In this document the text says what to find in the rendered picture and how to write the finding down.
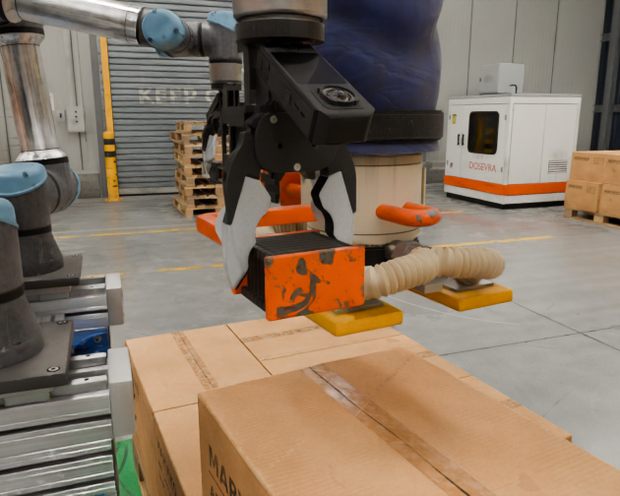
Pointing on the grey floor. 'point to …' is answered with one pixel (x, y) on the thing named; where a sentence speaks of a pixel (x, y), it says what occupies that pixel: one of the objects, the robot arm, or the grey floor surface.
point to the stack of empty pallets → (191, 188)
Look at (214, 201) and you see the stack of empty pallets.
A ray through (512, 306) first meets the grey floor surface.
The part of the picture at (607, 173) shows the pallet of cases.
